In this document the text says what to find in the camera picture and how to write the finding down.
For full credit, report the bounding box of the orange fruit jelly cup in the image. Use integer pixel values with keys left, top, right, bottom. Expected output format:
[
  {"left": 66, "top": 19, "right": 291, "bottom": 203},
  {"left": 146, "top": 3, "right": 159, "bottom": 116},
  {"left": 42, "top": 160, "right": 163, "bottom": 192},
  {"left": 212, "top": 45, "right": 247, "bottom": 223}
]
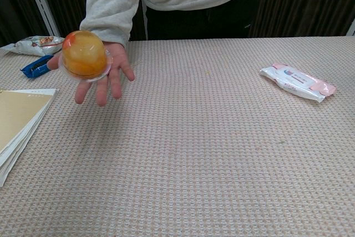
[{"left": 59, "top": 29, "right": 114, "bottom": 83}]

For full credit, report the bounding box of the checkered woven tablecloth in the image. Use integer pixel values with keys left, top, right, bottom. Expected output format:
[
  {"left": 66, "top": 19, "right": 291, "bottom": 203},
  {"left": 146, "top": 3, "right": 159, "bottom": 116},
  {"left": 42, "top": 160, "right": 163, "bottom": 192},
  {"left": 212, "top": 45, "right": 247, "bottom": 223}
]
[{"left": 0, "top": 36, "right": 355, "bottom": 237}]

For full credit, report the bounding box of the dark pleated curtain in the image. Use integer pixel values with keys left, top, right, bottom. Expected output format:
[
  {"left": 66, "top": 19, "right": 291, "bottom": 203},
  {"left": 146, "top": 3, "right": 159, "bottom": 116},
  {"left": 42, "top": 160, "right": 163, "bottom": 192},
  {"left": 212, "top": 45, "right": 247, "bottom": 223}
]
[{"left": 248, "top": 0, "right": 355, "bottom": 38}]

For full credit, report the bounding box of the grey sweatshirt sleeve forearm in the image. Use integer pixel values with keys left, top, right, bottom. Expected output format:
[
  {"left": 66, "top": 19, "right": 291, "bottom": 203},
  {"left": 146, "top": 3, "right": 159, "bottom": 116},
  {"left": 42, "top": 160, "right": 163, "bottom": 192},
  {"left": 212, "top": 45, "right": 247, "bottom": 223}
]
[{"left": 79, "top": 0, "right": 145, "bottom": 48}]

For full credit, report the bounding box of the pink white wet wipes pack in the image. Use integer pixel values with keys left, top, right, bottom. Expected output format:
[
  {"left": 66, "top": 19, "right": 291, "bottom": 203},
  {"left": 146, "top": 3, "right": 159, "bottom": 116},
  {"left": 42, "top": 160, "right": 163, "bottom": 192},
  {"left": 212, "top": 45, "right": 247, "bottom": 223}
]
[{"left": 259, "top": 62, "right": 337, "bottom": 103}]

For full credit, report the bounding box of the person's bare hand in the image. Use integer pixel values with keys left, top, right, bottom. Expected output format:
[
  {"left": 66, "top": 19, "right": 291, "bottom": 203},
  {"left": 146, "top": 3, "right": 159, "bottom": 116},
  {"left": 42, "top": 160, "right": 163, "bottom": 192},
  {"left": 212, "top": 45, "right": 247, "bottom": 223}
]
[{"left": 47, "top": 41, "right": 135, "bottom": 107}]

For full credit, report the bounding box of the beige cover notebook stack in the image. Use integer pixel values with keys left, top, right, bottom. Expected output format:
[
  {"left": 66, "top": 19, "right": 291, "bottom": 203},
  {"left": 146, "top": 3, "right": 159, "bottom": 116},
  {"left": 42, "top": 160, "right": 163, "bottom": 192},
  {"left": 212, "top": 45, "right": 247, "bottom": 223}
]
[{"left": 0, "top": 88, "right": 60, "bottom": 188}]

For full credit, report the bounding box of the blue snack wrapper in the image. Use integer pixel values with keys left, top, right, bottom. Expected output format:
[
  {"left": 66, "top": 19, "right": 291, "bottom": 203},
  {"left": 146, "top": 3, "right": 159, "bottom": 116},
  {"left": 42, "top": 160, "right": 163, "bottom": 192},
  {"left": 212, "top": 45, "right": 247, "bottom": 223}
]
[{"left": 21, "top": 54, "right": 54, "bottom": 80}]

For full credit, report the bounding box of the person torso in grey sweatshirt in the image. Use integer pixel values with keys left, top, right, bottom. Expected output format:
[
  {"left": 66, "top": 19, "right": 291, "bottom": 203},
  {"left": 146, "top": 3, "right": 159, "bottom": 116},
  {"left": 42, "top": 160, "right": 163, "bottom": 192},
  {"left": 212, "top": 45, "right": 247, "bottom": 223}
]
[{"left": 140, "top": 0, "right": 262, "bottom": 41}]

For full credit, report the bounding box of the white metal frame bar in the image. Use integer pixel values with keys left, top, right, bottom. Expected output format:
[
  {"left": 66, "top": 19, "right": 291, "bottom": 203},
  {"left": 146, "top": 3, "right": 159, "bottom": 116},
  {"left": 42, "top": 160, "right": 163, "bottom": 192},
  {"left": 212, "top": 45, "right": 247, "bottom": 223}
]
[{"left": 22, "top": 0, "right": 60, "bottom": 37}]

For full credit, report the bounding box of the white printed snack bag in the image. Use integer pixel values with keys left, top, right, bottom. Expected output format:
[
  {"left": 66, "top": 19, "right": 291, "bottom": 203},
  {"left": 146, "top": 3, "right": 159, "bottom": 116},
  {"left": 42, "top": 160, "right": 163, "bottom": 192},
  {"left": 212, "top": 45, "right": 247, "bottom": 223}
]
[{"left": 0, "top": 36, "right": 65, "bottom": 57}]

